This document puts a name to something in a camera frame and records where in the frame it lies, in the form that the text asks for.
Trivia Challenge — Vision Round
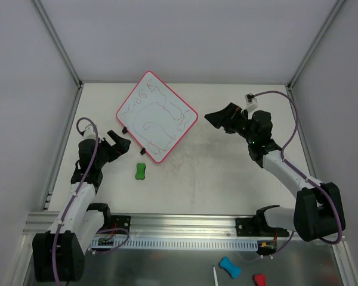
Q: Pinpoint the green bone-shaped eraser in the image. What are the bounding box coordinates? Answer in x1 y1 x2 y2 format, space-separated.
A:
135 163 146 180

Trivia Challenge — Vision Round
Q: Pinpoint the pink framed whiteboard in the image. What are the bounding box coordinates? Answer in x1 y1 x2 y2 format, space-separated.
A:
116 71 199 163

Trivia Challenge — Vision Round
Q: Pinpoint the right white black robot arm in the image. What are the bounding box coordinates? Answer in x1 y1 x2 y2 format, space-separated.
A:
205 103 345 244

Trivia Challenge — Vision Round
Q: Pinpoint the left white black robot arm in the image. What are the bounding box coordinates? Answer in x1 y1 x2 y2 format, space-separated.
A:
32 126 131 285

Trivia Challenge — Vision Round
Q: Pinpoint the blue bone-shaped eraser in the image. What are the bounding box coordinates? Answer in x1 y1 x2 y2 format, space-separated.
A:
219 257 241 279

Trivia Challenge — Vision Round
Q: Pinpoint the white marker pen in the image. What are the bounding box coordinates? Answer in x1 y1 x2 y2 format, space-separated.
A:
212 265 218 286

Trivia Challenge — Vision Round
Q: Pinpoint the red bone-shaped eraser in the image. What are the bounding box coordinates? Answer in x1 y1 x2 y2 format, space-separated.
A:
253 274 267 286

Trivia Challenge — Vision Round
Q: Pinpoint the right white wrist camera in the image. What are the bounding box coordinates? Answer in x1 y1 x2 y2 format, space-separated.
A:
245 94 258 113

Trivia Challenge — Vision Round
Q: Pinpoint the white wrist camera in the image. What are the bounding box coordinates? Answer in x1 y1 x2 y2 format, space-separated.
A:
83 125 97 140
245 94 258 113

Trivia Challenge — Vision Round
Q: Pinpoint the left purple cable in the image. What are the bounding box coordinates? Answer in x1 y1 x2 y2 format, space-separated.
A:
53 117 129 286

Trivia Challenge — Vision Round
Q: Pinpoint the purple cable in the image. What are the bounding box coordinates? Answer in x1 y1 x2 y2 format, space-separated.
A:
253 90 345 245
53 117 129 286

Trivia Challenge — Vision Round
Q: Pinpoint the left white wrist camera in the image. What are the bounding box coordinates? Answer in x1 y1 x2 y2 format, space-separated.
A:
83 125 97 140

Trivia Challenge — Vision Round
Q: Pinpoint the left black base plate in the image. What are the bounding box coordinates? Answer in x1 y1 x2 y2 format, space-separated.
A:
109 214 131 235

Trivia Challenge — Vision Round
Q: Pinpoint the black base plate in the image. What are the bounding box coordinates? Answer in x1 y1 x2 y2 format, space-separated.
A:
235 217 289 238
109 214 131 235

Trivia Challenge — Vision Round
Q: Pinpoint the aluminium mounting rail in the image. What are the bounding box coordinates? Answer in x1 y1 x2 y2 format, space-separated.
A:
22 210 345 243

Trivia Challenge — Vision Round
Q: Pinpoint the white slotted cable duct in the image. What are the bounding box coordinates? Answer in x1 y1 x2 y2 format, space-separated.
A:
89 237 259 251

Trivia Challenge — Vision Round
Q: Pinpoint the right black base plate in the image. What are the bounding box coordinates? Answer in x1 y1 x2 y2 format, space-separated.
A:
235 217 289 238

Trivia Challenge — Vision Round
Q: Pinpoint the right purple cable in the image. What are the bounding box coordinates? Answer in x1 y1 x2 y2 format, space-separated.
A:
253 90 345 245

